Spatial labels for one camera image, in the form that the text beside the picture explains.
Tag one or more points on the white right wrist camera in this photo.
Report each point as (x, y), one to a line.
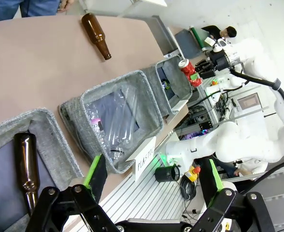
(220, 44)

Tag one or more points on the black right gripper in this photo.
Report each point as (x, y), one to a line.
(219, 60)

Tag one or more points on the black plastic cup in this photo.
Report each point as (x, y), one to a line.
(166, 173)

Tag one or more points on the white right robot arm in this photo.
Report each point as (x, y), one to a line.
(243, 142)

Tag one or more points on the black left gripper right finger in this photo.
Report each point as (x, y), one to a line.
(231, 212)

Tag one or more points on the yellow emergency stop button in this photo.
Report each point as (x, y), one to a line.
(193, 172)

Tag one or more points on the black haired seated person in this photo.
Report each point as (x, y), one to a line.
(225, 31)

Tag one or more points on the green roll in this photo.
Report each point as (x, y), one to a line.
(197, 37)

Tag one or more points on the dark crushed can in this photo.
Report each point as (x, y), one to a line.
(166, 84)

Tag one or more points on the grey fabric bottle basket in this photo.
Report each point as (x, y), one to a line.
(57, 149)

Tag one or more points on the grey fabric can basket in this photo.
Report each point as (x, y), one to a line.
(178, 84)

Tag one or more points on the grey fabric plastic basket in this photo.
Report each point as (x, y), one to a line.
(149, 104)

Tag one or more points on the large clear plastic bottle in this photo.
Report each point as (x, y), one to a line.
(122, 116)

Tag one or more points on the person in dark shirt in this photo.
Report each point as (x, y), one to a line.
(6, 9)

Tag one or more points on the white side table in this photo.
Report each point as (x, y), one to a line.
(113, 6)

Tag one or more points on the person's left hand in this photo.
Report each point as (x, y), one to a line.
(66, 4)

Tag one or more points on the brown glass bottle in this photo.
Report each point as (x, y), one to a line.
(27, 164)
(93, 31)

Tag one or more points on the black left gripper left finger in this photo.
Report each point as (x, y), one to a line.
(67, 210)

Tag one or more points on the white paper label PLASTIC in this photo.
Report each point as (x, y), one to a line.
(144, 158)

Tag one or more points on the small clear plastic bottle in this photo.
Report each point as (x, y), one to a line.
(96, 123)

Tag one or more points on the crushed red can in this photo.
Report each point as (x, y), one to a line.
(189, 71)

